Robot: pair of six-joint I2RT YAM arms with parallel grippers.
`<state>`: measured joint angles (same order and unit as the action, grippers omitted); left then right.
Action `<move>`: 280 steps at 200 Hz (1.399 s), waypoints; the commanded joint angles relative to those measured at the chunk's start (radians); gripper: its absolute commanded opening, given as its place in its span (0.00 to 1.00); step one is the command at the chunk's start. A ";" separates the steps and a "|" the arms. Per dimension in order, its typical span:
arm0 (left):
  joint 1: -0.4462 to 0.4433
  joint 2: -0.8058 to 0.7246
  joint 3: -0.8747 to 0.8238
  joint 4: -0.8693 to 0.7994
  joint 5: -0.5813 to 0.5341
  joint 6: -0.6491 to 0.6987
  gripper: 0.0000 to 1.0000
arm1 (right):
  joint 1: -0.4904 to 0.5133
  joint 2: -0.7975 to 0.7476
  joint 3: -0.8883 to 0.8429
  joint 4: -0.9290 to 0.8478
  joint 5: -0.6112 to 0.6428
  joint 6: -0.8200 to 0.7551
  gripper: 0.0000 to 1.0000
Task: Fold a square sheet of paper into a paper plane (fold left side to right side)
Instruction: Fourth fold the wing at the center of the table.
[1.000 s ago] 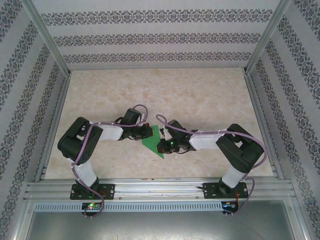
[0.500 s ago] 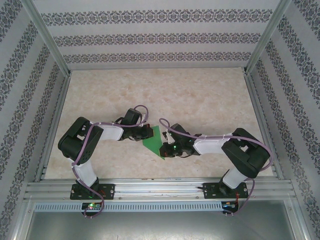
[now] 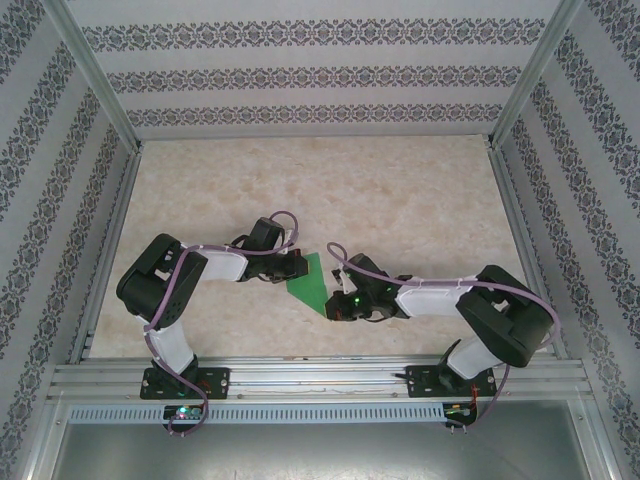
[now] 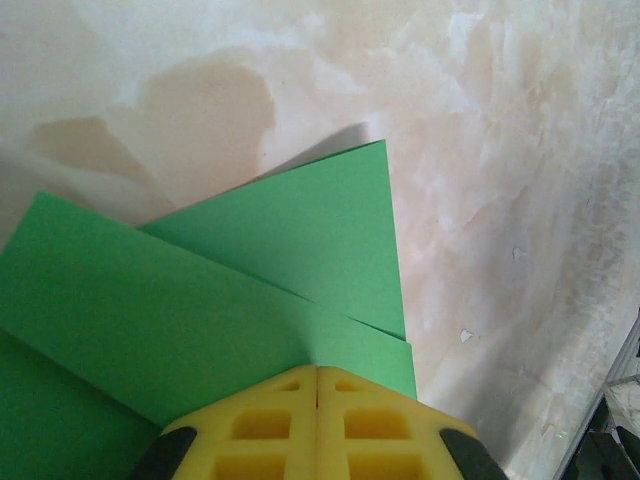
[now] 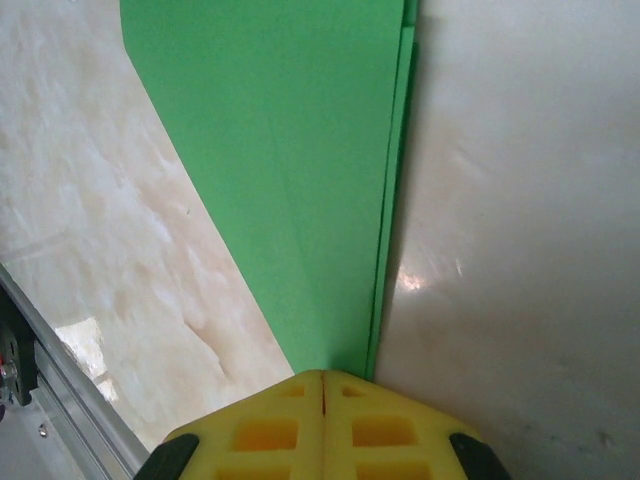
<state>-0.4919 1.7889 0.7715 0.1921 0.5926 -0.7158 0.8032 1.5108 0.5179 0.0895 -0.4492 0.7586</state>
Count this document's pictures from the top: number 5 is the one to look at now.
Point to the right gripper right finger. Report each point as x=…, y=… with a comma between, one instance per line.
x=390, y=435

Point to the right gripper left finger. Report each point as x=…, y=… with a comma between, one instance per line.
x=260, y=435

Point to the green square paper sheet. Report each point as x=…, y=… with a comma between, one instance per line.
x=280, y=150

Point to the aluminium mounting rail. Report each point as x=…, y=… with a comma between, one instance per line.
x=75, y=400

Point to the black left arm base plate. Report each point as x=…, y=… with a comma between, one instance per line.
x=15, y=350

